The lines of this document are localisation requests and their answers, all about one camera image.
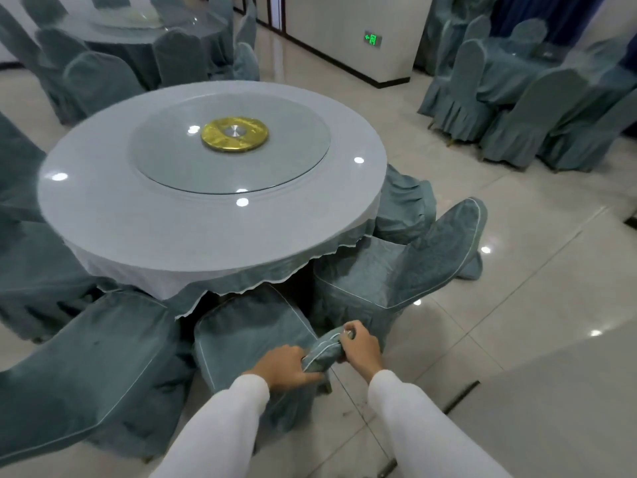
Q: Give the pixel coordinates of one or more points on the round white clothed table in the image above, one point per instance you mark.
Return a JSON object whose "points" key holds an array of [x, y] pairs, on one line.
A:
{"points": [[99, 219]]}

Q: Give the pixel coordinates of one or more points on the person's right hand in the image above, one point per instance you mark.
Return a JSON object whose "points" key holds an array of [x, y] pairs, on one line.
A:
{"points": [[366, 350]]}

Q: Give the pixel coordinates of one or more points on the person's left hand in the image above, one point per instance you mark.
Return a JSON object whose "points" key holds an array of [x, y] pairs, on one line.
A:
{"points": [[278, 368]]}

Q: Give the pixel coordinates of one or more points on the dark framed glass window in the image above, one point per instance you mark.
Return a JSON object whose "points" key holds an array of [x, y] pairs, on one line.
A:
{"points": [[276, 9]]}

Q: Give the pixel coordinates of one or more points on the cluster of teal banquet chairs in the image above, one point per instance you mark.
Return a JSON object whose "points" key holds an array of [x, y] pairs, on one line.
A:
{"points": [[522, 124]]}

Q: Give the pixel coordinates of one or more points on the round teal table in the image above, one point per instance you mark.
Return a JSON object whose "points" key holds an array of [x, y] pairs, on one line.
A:
{"points": [[214, 34]]}

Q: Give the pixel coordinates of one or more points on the person's left forearm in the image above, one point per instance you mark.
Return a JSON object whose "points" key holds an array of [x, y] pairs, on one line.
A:
{"points": [[214, 433]]}

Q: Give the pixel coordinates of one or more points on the person's right forearm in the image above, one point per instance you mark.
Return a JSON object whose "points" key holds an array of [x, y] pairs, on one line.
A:
{"points": [[428, 433]]}

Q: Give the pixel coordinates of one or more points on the green lit exit sign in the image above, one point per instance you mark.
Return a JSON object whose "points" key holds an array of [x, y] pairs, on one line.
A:
{"points": [[373, 39]]}

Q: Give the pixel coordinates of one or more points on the round glass turntable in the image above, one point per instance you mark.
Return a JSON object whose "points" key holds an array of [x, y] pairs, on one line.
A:
{"points": [[104, 19], [164, 159]]}

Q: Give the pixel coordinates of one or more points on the gold turntable hub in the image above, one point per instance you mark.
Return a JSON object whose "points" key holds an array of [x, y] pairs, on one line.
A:
{"points": [[139, 14], [214, 139]]}

